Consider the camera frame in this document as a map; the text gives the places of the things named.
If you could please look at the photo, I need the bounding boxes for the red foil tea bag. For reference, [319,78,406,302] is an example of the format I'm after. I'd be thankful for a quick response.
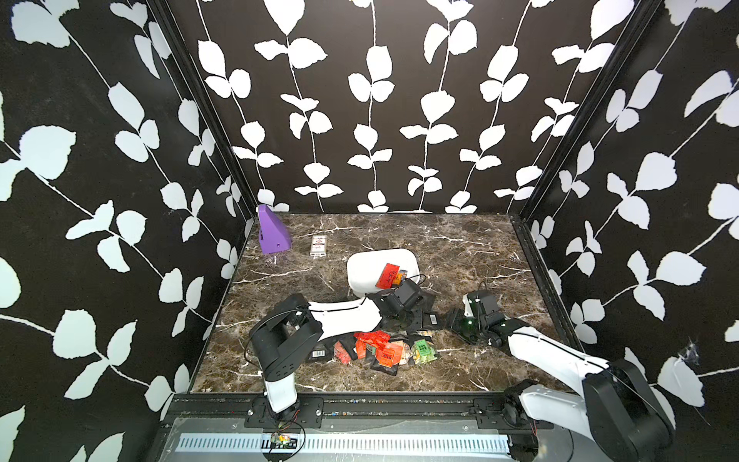
[375,264,405,290]

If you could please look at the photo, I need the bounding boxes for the orange red tea bag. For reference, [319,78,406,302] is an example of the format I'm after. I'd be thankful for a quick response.
[375,342,403,368]

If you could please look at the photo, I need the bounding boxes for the small white card box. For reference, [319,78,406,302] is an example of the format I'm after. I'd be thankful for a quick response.
[310,235,327,258]

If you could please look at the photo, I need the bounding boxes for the purple wedge block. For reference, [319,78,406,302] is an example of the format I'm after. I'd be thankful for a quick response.
[258,204,292,255]

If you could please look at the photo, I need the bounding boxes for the white perforated strip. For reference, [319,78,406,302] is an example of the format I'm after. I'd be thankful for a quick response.
[175,433,510,457]

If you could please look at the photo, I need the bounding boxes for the white plastic storage box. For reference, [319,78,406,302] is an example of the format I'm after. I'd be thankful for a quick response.
[346,248,421,298]

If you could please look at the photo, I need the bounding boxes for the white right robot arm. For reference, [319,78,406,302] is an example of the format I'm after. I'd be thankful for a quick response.
[446,290,675,461]

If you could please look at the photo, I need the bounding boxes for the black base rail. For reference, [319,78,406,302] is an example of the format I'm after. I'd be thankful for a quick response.
[165,392,553,433]

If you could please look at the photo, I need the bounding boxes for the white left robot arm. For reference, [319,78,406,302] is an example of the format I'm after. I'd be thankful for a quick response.
[247,278,435,417]

